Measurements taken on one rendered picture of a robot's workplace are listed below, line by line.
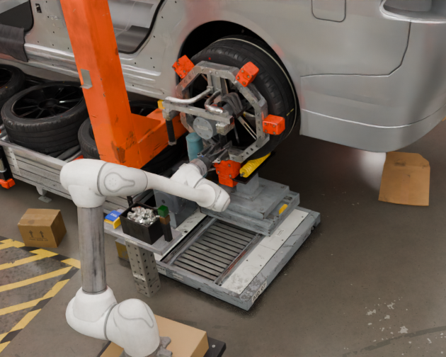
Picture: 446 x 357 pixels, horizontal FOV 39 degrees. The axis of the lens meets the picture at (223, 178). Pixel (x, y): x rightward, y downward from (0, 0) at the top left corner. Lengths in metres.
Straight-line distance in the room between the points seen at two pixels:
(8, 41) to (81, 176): 2.36
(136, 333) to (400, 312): 1.45
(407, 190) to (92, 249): 2.28
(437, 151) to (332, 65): 1.73
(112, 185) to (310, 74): 1.23
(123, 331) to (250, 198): 1.45
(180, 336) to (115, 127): 1.19
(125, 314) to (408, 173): 2.40
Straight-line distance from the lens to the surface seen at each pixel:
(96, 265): 2.62
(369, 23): 2.91
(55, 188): 4.32
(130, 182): 2.40
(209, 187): 2.83
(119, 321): 2.61
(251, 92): 3.21
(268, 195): 3.81
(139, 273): 3.50
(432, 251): 3.79
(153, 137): 3.68
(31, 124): 4.44
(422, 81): 3.02
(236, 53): 3.28
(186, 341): 2.80
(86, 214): 2.54
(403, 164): 4.45
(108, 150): 3.52
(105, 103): 3.34
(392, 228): 3.92
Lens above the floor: 2.50
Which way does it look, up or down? 35 degrees down
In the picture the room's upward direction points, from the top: 7 degrees counter-clockwise
